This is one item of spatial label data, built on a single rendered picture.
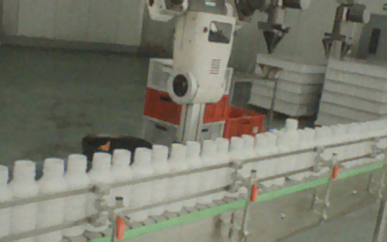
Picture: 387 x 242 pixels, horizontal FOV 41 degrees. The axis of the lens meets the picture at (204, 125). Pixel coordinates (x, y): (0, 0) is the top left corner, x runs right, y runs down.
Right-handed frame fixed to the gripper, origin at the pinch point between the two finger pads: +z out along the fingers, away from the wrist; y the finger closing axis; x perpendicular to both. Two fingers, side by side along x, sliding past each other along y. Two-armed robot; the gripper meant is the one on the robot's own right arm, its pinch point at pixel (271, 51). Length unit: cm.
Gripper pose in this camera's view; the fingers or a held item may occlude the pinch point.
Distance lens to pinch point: 175.4
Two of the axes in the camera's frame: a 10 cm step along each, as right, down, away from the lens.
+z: -1.4, 9.7, 1.9
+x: 6.5, -0.5, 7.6
